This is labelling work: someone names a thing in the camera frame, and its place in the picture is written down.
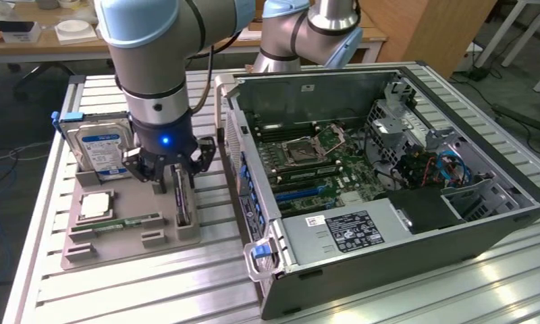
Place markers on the grey parts rack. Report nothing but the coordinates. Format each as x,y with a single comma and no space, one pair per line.
131,206

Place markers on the blue case latch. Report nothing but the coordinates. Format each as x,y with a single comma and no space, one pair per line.
260,253

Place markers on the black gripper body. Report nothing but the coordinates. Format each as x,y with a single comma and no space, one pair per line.
161,141

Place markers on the white box black top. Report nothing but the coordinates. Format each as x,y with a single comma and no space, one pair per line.
20,32

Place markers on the grey cup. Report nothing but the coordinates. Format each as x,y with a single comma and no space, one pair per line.
48,4

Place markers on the black floor stand leg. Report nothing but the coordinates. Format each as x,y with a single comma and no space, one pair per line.
527,118

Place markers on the angled metal disk bracket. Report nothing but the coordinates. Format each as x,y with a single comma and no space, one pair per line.
482,202

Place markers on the green RAM stick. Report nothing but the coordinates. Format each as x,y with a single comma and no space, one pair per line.
125,223

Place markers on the black floor box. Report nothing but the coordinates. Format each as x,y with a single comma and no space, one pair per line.
478,74

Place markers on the black chair base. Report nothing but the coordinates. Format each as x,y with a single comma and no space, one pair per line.
27,77

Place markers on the wooden desk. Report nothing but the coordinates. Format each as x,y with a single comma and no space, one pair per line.
27,50

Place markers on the wooden cabinet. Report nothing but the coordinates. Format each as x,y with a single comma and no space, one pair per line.
432,30

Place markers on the white table frame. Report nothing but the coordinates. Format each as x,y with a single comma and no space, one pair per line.
518,33

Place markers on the perforated metal disk bay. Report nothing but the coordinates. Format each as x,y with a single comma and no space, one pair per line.
390,131

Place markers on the open black PC case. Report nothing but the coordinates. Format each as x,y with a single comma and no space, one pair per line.
387,263

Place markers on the grey power supply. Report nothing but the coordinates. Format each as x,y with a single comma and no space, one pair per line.
306,249

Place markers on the metal socket cover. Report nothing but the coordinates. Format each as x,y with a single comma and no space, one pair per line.
331,135

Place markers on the CPU socket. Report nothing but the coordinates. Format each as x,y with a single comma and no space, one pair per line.
302,150

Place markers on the silver CPU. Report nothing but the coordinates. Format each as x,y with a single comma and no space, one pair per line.
95,206

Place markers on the white block round recess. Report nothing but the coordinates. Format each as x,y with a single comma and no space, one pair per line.
73,32

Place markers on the silver chipset heatsink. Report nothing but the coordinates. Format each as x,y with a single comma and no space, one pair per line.
354,198

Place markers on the green motherboard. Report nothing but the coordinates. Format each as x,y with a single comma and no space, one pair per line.
355,175

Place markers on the blue expansion slot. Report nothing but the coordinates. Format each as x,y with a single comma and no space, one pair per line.
296,194

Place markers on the hard disk blue carrier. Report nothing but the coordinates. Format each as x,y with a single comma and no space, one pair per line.
96,148

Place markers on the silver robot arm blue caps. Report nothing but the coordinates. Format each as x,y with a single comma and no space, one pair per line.
148,50

